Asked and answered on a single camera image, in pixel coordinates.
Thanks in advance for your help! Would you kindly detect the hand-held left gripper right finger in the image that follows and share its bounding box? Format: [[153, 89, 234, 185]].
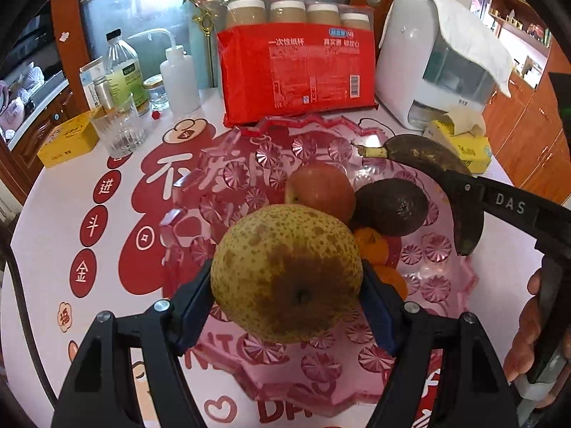
[[359, 261, 522, 428]]

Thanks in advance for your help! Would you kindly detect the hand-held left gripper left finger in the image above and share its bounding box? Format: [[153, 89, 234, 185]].
[[50, 259, 216, 428]]

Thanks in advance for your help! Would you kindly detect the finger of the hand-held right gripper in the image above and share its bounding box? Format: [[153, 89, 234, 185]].
[[445, 170, 571, 250]]

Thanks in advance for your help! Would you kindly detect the overripe dark banana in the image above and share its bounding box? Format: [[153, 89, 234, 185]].
[[352, 134, 485, 258]]

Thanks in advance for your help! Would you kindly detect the spotted yellow pear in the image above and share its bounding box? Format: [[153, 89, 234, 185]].
[[210, 204, 365, 345]]

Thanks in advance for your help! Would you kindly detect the dark avocado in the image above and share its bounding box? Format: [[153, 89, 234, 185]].
[[349, 178, 430, 238]]

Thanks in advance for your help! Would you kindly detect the red apple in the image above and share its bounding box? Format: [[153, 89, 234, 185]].
[[284, 163, 357, 224]]

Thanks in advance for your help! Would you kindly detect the pink transparent plastic fruit plate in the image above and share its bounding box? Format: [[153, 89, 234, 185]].
[[160, 115, 481, 414]]

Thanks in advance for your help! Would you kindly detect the person's right hand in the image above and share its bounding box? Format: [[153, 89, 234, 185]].
[[503, 269, 554, 386]]

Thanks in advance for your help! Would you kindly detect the tangerine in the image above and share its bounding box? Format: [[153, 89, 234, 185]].
[[374, 265, 409, 302], [354, 227, 390, 265]]

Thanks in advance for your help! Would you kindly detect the yellow tissue box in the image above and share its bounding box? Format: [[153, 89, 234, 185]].
[[421, 107, 494, 175]]

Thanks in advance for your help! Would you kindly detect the wooden sideboard cabinet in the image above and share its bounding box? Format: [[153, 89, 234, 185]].
[[482, 45, 571, 197]]

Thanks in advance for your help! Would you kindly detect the white water dispenser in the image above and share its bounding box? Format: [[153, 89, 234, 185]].
[[375, 0, 514, 131]]

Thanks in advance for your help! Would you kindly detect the white cloth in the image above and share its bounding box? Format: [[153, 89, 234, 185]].
[[415, 0, 514, 99]]

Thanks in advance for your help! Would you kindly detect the clear drinking glass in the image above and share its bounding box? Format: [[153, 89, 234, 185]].
[[90, 93, 149, 158]]

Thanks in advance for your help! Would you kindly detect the wooden display shelf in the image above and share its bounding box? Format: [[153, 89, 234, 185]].
[[475, 0, 556, 50]]

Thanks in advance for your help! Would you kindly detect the yellow cardboard box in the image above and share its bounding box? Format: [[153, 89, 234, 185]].
[[36, 107, 104, 169]]

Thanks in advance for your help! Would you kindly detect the small glass jar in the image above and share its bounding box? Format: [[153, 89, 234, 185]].
[[143, 76, 171, 112]]

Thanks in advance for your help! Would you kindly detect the white squeeze bottle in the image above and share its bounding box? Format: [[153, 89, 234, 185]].
[[128, 28, 202, 117]]

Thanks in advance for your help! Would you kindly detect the small metal bottle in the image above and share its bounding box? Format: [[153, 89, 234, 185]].
[[94, 77, 117, 110]]

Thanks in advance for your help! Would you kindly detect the red paper cup package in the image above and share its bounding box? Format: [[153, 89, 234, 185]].
[[193, 0, 381, 128]]

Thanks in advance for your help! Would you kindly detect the glass bottle with green label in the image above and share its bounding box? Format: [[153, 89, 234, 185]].
[[105, 29, 151, 117]]

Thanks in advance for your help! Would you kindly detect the wooden kitchen base cabinet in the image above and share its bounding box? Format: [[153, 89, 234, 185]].
[[6, 78, 87, 174]]

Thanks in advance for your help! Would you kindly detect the white blue carton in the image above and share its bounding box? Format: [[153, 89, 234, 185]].
[[79, 59, 110, 110]]

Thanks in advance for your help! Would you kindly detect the pink rice cooker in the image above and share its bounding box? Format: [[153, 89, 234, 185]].
[[0, 98, 26, 132]]

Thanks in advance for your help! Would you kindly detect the frosted glass door gold ornament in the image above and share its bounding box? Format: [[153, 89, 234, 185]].
[[49, 0, 402, 94]]

